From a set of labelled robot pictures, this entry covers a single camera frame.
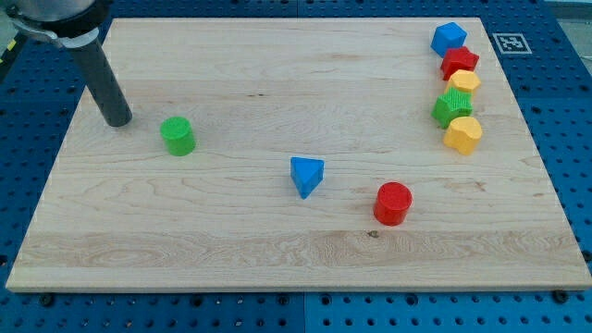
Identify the green cylinder block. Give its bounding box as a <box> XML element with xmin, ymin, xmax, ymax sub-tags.
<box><xmin>160</xmin><ymin>117</ymin><xmax>196</xmax><ymax>156</ymax></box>

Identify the blue cube block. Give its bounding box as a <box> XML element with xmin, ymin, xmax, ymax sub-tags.
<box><xmin>430</xmin><ymin>21</ymin><xmax>467</xmax><ymax>57</ymax></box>

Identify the red star block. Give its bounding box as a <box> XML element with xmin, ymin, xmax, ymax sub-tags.
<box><xmin>440</xmin><ymin>46</ymin><xmax>480</xmax><ymax>80</ymax></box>

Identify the yellow pentagon block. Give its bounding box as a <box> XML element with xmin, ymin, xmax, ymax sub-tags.
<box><xmin>444</xmin><ymin>69</ymin><xmax>481</xmax><ymax>94</ymax></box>

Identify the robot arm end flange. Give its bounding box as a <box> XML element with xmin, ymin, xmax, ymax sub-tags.
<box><xmin>1</xmin><ymin>0</ymin><xmax>111</xmax><ymax>48</ymax></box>

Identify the yellow heart block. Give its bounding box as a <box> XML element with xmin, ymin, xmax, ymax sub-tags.
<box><xmin>443</xmin><ymin>117</ymin><xmax>483</xmax><ymax>155</ymax></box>

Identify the red cylinder block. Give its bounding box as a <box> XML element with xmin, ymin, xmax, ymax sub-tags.
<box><xmin>373</xmin><ymin>182</ymin><xmax>413</xmax><ymax>227</ymax></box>

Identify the green star block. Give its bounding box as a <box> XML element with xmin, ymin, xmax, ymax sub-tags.
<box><xmin>431</xmin><ymin>88</ymin><xmax>473</xmax><ymax>129</ymax></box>

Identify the white fiducial marker tag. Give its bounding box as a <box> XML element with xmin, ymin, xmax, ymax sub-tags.
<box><xmin>492</xmin><ymin>32</ymin><xmax>532</xmax><ymax>55</ymax></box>

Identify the light wooden board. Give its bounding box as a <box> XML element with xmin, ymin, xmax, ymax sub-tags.
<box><xmin>6</xmin><ymin>18</ymin><xmax>591</xmax><ymax>293</ymax></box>

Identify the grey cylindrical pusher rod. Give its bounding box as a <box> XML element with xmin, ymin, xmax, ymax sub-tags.
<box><xmin>63</xmin><ymin>28</ymin><xmax>132</xmax><ymax>128</ymax></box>

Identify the blue triangle block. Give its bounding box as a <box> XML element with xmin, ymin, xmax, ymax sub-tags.
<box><xmin>290</xmin><ymin>156</ymin><xmax>325</xmax><ymax>199</ymax></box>

